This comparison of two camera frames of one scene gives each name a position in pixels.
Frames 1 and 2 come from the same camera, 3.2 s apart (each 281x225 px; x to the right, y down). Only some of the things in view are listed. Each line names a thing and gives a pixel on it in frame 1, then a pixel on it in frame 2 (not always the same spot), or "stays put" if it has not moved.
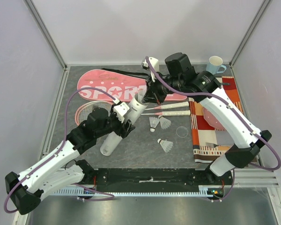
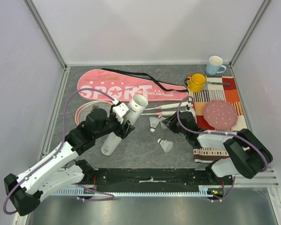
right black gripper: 153,92 to 172,123
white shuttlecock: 167,146 stays put
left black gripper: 121,131 stays put
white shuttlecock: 153,122 stays put
